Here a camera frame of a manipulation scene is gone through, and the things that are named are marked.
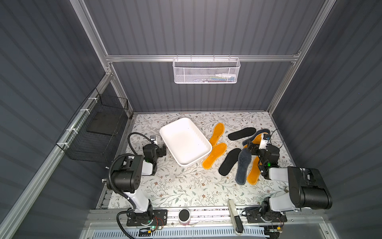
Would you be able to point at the black insole back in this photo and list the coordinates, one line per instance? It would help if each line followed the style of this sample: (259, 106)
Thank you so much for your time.
(243, 133)

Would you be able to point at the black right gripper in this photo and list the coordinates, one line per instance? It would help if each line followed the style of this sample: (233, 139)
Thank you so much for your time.
(257, 149)

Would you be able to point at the grey fleece insole front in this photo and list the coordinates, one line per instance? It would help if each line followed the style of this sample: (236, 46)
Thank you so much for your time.
(244, 159)

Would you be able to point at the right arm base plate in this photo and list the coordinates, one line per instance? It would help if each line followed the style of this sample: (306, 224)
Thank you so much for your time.
(258, 215)

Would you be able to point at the orange insole box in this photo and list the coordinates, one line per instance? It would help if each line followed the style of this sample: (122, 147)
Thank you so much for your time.
(217, 133)

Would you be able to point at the black insole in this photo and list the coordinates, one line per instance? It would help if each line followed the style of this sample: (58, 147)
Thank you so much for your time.
(229, 162)
(243, 133)

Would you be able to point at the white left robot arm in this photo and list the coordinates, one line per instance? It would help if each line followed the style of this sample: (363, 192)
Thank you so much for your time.
(124, 178)

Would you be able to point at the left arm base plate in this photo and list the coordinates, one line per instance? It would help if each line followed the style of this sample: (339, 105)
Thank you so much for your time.
(149, 218)

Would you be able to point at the white wire wall basket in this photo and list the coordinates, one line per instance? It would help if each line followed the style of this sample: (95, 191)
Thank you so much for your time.
(206, 70)

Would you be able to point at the white plastic storage box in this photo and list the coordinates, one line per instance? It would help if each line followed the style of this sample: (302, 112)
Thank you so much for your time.
(185, 141)

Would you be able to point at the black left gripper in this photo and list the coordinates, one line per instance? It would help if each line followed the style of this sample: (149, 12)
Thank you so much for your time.
(161, 150)

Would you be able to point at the black insole front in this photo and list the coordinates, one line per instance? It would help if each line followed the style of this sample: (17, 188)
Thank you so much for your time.
(229, 162)

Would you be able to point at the orange insole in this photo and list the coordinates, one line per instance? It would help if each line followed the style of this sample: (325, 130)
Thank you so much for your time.
(217, 151)
(254, 173)
(256, 141)

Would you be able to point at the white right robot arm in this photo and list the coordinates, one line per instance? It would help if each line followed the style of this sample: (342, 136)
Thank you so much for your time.
(305, 186)

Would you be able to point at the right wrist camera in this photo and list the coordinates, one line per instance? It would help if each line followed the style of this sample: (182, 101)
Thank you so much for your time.
(264, 141)

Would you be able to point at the white black handheld scraper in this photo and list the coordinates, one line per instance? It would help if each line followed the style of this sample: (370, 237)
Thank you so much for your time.
(235, 218)

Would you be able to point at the black wire side basket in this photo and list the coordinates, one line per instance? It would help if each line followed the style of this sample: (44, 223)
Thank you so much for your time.
(96, 135)

